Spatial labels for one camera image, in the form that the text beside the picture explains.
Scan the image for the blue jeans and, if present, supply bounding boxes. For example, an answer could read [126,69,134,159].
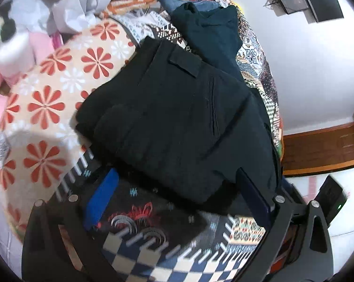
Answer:
[157,0,222,16]

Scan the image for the white crumpled cloth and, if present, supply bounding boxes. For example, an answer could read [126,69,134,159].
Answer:
[49,0,116,35]

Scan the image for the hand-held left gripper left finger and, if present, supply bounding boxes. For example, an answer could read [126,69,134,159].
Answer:
[22,167,120,282]

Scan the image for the patchwork printed bedspread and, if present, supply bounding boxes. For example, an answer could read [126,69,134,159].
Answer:
[56,0,285,282]

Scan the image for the pink and white clothes pile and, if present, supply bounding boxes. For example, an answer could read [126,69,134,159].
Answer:
[0,30,56,123]

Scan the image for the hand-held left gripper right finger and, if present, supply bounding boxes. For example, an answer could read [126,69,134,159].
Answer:
[236,167,335,282]

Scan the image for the dark teal garment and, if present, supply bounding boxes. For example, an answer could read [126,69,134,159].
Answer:
[169,2,246,80]

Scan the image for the white spotted cloth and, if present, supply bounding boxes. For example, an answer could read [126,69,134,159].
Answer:
[0,0,54,34]

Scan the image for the black pants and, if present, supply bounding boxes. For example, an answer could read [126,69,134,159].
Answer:
[75,37,279,210]

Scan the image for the beige red-flower quilt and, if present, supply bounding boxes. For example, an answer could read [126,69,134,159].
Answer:
[0,19,140,242]

